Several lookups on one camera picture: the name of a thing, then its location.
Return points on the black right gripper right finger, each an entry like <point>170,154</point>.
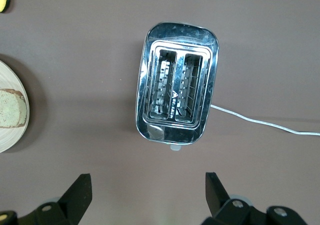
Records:
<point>225,210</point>

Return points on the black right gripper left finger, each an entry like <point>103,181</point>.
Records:
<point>67,207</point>

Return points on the brown toast slice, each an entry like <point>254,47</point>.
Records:
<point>12,110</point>

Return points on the round wooden plate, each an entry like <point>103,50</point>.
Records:
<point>10,80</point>

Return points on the brown table cover mat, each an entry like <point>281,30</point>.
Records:
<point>75,60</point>

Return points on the chrome and cream toaster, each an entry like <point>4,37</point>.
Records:
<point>180,37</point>

